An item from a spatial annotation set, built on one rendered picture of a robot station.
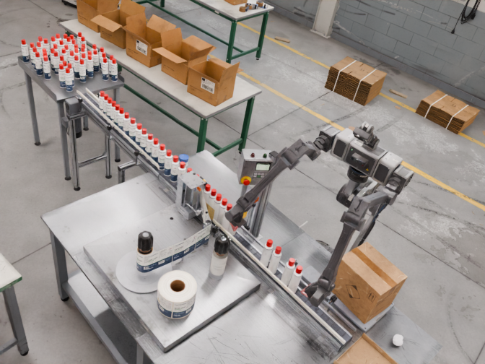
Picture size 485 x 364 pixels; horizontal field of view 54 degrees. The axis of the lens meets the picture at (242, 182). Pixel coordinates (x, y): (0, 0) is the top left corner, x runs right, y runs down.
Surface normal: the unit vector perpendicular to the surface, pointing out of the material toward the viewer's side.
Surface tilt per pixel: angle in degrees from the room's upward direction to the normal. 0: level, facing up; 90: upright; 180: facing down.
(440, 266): 0
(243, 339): 0
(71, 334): 0
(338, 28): 90
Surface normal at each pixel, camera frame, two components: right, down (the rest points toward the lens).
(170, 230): 0.16, -0.75
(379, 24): -0.64, 0.41
